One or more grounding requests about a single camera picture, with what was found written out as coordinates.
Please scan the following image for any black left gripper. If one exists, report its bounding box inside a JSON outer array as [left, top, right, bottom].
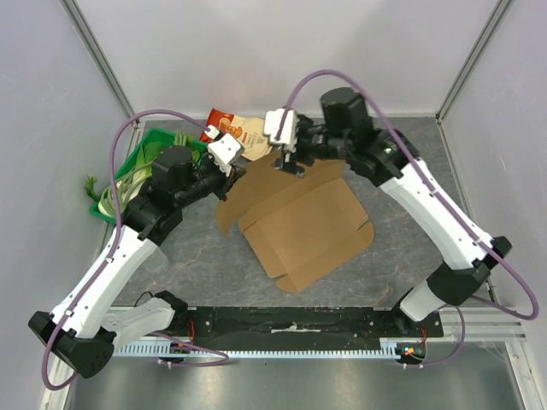
[[175, 146, 245, 208]]

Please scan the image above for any brown cardboard box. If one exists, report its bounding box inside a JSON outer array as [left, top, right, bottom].
[[215, 152, 374, 293]]

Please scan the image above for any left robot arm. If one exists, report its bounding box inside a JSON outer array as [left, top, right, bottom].
[[28, 142, 245, 378]]

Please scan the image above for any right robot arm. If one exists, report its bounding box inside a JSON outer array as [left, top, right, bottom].
[[263, 87, 512, 337]]

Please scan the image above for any cassava chips snack bag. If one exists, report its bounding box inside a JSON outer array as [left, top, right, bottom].
[[206, 108, 272, 161]]

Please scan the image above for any bok choy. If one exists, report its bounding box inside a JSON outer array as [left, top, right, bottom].
[[98, 143, 162, 218]]

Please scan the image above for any green plastic basket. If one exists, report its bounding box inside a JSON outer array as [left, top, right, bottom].
[[85, 128, 207, 224]]

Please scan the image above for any green long beans bundle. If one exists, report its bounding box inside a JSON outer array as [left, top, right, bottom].
[[116, 128, 203, 193]]

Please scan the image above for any green leafy vegetable outside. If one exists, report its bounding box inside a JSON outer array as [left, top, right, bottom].
[[84, 175, 100, 202]]

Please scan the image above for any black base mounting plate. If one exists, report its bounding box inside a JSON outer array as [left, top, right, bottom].
[[164, 307, 444, 342]]

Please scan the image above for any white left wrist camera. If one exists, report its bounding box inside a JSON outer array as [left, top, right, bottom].
[[204, 126, 244, 174]]

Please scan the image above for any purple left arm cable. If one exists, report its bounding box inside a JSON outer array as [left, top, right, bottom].
[[40, 108, 213, 392]]

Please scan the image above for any blue slotted cable duct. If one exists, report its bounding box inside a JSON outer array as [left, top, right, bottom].
[[114, 337, 401, 360]]

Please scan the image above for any aluminium corner post left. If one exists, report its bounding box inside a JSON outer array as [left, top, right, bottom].
[[60, 0, 136, 118]]

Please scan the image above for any aluminium corner post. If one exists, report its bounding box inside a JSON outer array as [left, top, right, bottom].
[[434, 0, 514, 123], [60, 0, 136, 118]]

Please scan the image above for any aluminium corner post right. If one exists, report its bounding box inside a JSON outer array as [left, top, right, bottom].
[[434, 0, 514, 123]]

